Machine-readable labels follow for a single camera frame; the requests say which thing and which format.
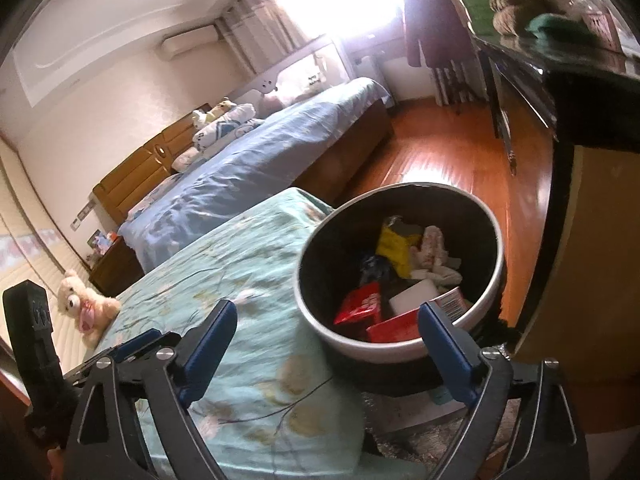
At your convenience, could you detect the white rimmed black trash bin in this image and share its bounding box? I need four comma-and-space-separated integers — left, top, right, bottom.
292, 182, 508, 396

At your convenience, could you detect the large bed with blue sheet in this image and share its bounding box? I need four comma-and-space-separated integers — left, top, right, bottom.
117, 77, 396, 273

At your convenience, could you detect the white pink pillow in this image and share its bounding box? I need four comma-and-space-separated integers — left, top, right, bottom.
171, 146, 201, 171

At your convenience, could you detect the cream teddy bear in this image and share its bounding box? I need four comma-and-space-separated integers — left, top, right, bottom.
56, 269, 122, 348

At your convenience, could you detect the green floral bedsheet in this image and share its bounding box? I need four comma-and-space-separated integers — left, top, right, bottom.
82, 187, 436, 480

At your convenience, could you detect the yellow snack wrapper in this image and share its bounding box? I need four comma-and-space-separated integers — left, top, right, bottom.
375, 216, 426, 278

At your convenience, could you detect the blue patterned pillow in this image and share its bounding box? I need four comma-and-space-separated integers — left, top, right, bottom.
192, 104, 266, 153

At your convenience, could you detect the white sponge block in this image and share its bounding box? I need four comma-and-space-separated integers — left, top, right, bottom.
389, 278, 441, 317

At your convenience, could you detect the red snack wrapper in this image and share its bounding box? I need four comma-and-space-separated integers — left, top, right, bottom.
333, 281, 383, 326

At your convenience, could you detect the brown plush toy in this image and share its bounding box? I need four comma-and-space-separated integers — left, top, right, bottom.
489, 0, 556, 38

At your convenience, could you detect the black cabinet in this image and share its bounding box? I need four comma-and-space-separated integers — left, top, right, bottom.
470, 35, 640, 171

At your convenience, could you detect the pink woven basket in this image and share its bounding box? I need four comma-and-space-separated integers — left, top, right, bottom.
582, 10, 626, 53

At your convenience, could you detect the red packet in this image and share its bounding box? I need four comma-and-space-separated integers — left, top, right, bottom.
366, 307, 423, 343

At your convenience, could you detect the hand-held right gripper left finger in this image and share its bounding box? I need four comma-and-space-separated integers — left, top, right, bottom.
65, 299, 238, 480

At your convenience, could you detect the bright window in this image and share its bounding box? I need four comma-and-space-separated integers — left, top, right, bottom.
285, 0, 406, 41

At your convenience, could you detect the dark red hanging coat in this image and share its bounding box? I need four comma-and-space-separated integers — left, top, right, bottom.
402, 0, 466, 68

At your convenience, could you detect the grey curtain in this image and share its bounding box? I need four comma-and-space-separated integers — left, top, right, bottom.
215, 0, 326, 76

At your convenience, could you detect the white air conditioner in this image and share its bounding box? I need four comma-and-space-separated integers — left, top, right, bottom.
160, 24, 221, 58

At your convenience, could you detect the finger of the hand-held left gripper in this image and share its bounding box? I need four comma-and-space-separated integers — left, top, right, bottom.
62, 329, 182, 386

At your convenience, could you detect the wooden nightstand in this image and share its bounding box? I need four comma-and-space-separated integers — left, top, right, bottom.
89, 237, 146, 298

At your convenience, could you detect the vertical slat radiator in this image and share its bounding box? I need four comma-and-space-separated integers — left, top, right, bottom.
430, 57, 478, 108

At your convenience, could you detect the grey bed rail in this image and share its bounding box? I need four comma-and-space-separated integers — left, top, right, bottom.
250, 35, 353, 106

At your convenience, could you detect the wall switch panel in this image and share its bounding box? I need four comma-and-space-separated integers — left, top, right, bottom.
70, 200, 96, 233

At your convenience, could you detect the green box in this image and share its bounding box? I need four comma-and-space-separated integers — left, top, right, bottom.
452, 0, 506, 38

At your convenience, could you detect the teal cloth item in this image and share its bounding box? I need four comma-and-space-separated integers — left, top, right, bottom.
525, 12, 601, 43

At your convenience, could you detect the cream sliding wardrobe door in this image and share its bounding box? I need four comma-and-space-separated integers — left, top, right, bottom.
0, 135, 101, 361

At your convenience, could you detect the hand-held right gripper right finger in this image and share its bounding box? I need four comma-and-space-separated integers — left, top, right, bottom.
417, 301, 593, 480

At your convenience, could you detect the wooden headboard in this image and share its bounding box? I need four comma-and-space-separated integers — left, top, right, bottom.
92, 102, 213, 226

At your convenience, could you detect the blue snack wrapper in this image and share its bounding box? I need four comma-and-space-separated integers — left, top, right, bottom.
359, 255, 393, 288

